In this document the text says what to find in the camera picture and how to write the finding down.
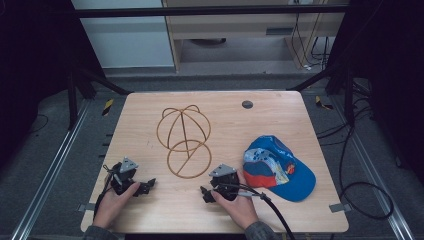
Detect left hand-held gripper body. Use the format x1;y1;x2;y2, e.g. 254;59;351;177
109;156;141;197

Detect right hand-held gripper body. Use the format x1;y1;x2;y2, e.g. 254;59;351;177
208;163;242;202

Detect person's left hand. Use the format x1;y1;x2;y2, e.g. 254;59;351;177
92;181;142;230

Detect person's right hand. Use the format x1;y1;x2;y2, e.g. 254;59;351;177
211;170;260;231

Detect blue printed baseball cap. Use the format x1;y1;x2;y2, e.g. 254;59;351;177
242;134;317;203

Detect yellow black striped tape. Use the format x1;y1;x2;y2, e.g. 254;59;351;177
101;98;115;117
314;95;335;111

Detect white cabinet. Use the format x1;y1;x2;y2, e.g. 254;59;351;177
70;0;176;70

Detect black curtain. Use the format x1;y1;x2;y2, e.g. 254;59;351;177
0;0;107;169
324;0;424;186

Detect light wooden desk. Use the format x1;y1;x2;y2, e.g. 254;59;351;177
161;0;350;73

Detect silver cable plug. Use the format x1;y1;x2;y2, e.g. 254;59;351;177
237;190;265;198

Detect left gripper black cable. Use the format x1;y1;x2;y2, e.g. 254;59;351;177
93;163;116;219

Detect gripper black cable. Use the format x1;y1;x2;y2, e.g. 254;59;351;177
93;163;116;219
216;181;297;240

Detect grey metal table bracket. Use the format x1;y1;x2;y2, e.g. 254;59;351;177
77;202;96;213
328;202;353;214

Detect gold wire hat stand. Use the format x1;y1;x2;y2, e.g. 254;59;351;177
155;104;213;180

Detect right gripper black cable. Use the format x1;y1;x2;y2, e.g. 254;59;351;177
216;181;297;240

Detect aluminium floor rail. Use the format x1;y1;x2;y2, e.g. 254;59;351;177
9;99;92;240
331;95;415;240

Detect black metal frame strut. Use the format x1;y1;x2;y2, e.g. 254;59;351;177
285;63;356;128
66;63;133;132

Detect hanging desk cables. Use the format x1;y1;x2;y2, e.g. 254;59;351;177
290;12;332;72

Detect looped black floor cable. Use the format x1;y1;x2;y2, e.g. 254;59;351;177
338;124;395;221

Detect black horizontal frame bar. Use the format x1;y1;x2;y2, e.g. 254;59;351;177
70;4;350;19

